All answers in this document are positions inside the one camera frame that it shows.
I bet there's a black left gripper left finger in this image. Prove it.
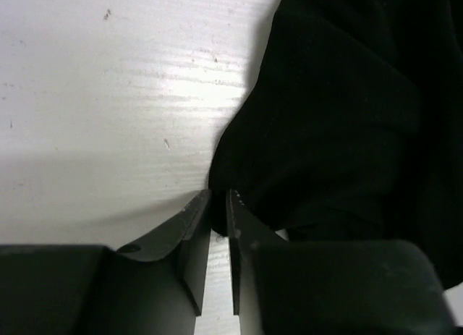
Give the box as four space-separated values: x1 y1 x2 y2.
1 190 211 334

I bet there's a black tank top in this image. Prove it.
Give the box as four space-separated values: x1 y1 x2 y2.
208 0 462 289

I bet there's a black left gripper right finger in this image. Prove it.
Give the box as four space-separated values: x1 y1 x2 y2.
226 191 462 334

